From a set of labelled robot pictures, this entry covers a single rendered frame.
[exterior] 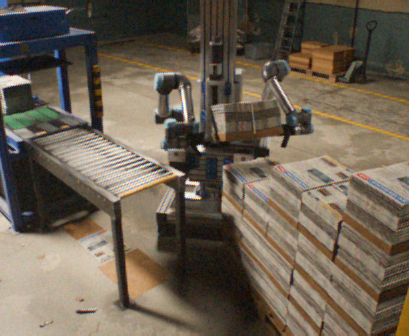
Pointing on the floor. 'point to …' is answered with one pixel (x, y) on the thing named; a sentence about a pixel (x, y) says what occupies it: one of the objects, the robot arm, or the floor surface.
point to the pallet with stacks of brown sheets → (322, 60)
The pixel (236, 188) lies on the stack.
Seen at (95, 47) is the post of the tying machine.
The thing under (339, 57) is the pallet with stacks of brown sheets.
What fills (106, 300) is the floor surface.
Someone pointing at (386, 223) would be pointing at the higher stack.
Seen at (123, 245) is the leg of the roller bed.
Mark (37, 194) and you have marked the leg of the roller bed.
